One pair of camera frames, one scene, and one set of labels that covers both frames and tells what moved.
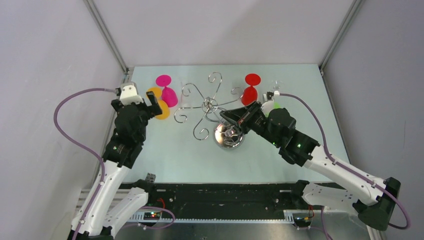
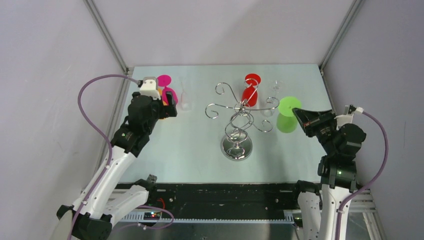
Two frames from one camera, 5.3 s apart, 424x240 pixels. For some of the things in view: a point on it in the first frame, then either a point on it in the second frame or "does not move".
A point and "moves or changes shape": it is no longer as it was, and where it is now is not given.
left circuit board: [151, 215] does not move
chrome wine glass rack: [227, 134] to [236, 143]
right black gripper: [242, 116] to [305, 116]
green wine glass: [276, 105] moves or changes shape
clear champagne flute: [185, 102] does not move
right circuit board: [302, 221] does not move
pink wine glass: [168, 94] does not move
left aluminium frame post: [107, 36] does not move
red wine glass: [249, 95] does not move
